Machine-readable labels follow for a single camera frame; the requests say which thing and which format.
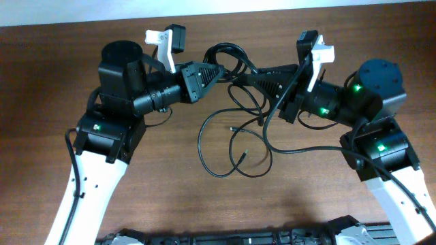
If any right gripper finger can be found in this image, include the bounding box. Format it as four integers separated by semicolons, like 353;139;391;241
233;72;293;103
257;64;298;74

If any black cable bundle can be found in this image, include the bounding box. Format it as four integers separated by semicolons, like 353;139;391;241
197;42;273;178

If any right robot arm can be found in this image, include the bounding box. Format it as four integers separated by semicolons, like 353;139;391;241
238;59;435;244

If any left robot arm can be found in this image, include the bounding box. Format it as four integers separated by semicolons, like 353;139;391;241
46;40;225;244

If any left camera cable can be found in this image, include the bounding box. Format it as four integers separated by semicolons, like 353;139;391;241
57;46;159;245

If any camera cable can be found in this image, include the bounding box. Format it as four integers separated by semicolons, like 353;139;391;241
57;46;159;245
262;54;436;232

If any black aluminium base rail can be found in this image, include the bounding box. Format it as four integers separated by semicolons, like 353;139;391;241
95;215;399;245

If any right camera cable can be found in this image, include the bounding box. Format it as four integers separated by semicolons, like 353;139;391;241
262;54;436;232

